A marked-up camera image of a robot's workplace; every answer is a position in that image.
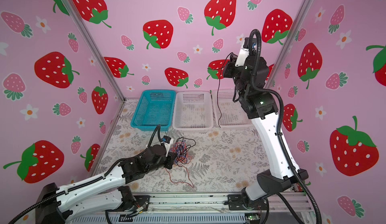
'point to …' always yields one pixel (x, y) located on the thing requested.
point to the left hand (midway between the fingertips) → (178, 155)
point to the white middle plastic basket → (193, 111)
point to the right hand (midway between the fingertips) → (231, 53)
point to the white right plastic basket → (233, 113)
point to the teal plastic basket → (155, 107)
